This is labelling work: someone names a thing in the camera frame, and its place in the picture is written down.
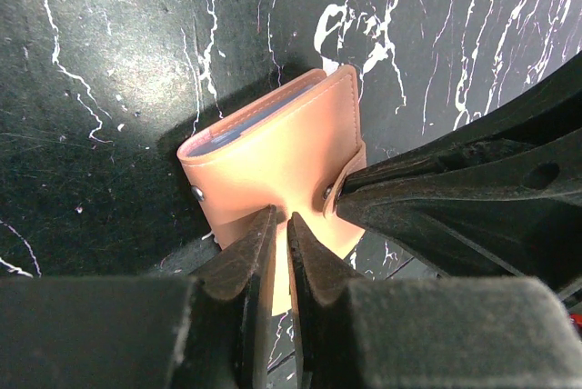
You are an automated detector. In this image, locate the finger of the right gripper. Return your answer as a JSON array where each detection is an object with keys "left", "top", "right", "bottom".
[{"left": 336, "top": 56, "right": 581, "bottom": 289}]

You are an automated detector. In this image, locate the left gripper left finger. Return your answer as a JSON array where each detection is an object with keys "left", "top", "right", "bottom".
[{"left": 1, "top": 206, "right": 276, "bottom": 388}]

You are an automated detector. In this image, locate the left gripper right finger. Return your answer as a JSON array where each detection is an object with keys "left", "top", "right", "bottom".
[{"left": 287, "top": 214, "right": 581, "bottom": 388}]

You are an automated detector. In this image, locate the pink leather card holder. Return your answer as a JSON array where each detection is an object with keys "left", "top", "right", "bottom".
[{"left": 177, "top": 65, "right": 366, "bottom": 314}]

